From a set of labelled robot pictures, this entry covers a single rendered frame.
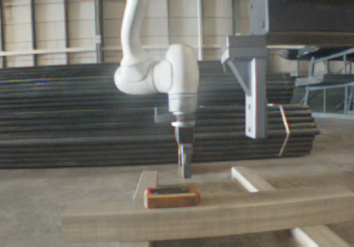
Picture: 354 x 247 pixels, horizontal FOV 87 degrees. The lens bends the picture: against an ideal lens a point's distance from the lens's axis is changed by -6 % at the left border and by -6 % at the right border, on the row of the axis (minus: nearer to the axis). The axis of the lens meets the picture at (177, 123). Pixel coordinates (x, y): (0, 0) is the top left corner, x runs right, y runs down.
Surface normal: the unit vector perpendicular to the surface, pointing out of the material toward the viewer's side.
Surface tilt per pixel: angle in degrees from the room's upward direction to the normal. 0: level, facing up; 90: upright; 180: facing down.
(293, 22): 90
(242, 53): 90
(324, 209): 90
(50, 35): 90
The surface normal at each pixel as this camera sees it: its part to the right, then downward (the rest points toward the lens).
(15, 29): 0.05, 0.08
